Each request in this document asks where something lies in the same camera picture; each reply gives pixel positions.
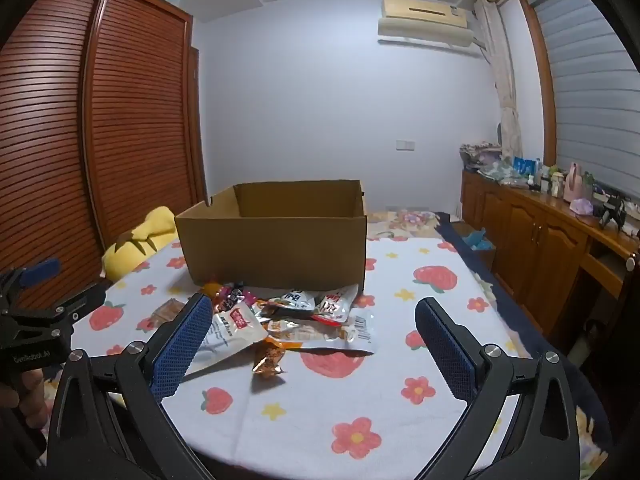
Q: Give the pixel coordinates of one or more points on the brown louvered wardrobe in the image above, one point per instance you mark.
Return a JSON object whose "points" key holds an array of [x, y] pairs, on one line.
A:
{"points": [[135, 110]]}

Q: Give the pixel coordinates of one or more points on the silver orange snack packet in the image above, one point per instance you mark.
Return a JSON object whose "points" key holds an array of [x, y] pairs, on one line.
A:
{"points": [[295, 332]]}

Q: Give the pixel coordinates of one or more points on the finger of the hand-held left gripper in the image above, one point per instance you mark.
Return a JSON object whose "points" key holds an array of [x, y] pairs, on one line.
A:
{"points": [[80, 305], [40, 270]]}

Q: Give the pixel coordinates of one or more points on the wooden cabinet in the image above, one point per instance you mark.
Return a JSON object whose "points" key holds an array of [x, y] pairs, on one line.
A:
{"points": [[525, 240]]}

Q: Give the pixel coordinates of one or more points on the large white snack packet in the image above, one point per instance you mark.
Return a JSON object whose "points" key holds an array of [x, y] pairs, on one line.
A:
{"points": [[235, 340]]}

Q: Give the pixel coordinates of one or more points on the strawberry print blanket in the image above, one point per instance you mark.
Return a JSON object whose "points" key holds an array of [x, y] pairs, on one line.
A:
{"points": [[350, 400]]}

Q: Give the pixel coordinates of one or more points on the white blue print snack packet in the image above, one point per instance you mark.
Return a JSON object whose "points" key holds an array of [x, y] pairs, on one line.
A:
{"points": [[295, 302]]}

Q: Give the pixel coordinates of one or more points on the cardboard box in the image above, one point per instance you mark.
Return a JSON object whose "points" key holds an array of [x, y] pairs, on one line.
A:
{"points": [[275, 250]]}

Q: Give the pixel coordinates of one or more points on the gold candy wrapper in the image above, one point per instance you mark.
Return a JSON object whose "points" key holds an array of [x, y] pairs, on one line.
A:
{"points": [[270, 360]]}

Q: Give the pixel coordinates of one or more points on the red white snack packet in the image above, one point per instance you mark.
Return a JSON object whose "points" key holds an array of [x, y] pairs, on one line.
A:
{"points": [[335, 305]]}

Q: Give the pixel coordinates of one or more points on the group of small bottles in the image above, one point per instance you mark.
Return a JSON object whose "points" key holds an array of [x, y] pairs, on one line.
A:
{"points": [[547, 177]]}

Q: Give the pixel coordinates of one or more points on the pink drumstick snack packet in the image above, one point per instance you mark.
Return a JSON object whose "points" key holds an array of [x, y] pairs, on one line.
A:
{"points": [[235, 297]]}

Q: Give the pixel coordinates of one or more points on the pile of clothes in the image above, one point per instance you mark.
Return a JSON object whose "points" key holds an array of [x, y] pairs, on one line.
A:
{"points": [[480, 155]]}

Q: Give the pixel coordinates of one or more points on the brown cracker packet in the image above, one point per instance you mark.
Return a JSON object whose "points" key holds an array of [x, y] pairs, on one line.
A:
{"points": [[167, 315]]}

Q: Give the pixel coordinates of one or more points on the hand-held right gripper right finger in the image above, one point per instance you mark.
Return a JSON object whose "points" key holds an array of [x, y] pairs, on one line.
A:
{"points": [[452, 355]]}

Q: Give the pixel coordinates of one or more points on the yellow plush toy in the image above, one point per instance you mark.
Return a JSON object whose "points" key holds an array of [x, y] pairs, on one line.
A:
{"points": [[135, 240]]}

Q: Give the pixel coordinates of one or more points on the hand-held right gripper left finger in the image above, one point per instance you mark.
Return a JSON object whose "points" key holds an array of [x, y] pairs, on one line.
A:
{"points": [[182, 347]]}

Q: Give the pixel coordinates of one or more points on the floral bedsheet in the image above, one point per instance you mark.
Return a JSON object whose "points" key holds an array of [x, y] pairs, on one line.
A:
{"points": [[405, 222]]}

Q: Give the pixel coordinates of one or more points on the pink bottle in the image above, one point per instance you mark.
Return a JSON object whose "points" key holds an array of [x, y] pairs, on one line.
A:
{"points": [[577, 182]]}

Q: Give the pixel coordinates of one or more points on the purple cloth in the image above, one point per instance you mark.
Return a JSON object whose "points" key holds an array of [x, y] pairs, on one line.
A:
{"points": [[582, 206]]}

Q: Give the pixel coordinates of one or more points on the white barcode snack packet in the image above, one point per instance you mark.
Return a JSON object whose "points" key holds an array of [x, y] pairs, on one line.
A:
{"points": [[357, 332]]}

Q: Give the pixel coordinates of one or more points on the person's left hand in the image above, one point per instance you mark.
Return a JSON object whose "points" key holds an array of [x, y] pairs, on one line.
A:
{"points": [[32, 400]]}

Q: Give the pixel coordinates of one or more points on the beige curtain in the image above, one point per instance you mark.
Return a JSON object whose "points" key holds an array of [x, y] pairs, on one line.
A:
{"points": [[502, 85]]}

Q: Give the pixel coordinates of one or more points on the teal plastic bag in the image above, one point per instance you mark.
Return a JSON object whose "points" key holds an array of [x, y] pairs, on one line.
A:
{"points": [[477, 239]]}

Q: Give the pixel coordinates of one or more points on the wall air conditioner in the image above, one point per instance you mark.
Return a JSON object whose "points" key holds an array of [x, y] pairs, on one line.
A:
{"points": [[425, 12]]}

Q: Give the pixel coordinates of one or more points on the white wall switch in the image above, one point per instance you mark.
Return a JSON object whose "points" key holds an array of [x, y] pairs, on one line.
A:
{"points": [[405, 145]]}

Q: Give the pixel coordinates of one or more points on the wooden window frame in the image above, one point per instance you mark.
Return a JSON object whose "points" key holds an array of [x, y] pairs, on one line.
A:
{"points": [[542, 85]]}

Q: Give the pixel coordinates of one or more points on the grey window blind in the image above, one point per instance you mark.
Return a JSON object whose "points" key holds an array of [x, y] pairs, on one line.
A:
{"points": [[585, 100]]}

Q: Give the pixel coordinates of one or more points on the black gadget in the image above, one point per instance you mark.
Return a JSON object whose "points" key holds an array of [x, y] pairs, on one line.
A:
{"points": [[612, 210]]}

